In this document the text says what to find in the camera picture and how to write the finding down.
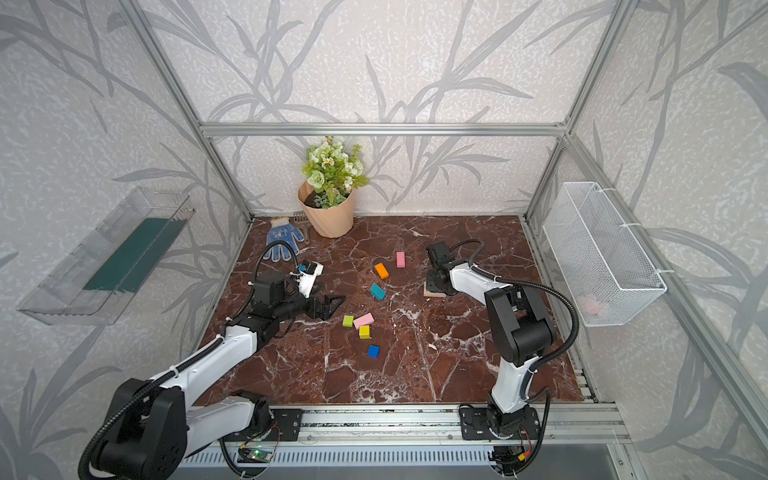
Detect natural wood block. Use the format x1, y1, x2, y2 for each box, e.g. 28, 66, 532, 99
423, 283, 446, 298

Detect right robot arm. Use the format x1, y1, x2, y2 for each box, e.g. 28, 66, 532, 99
426, 241, 580, 440

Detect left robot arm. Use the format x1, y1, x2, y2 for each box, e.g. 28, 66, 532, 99
78, 264, 346, 479

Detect long pink wood block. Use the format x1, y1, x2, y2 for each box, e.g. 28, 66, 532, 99
353, 313, 375, 329

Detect teal triangular wood block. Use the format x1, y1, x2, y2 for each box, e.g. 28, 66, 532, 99
370, 283, 386, 300

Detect orange wood block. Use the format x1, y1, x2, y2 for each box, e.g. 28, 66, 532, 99
374, 263, 390, 280

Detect blue work glove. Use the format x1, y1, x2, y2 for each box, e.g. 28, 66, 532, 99
262, 217, 306, 263

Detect beige flower pot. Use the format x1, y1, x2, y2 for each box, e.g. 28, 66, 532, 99
297, 182, 357, 238

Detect green white artificial flowers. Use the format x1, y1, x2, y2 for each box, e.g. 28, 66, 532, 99
302, 137, 370, 209

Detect pink object in basket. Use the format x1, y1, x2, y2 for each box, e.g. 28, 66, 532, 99
577, 294, 608, 317

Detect left circuit board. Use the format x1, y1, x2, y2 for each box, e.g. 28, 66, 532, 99
237, 446, 275, 464

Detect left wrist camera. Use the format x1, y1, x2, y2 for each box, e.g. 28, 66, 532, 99
298, 261, 324, 298

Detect white wire mesh basket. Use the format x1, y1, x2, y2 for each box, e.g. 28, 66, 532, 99
543, 182, 667, 327

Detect clear plastic wall shelf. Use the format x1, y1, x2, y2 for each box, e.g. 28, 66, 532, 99
18, 187, 195, 326

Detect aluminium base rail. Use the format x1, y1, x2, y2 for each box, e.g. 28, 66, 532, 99
122, 403, 631, 448

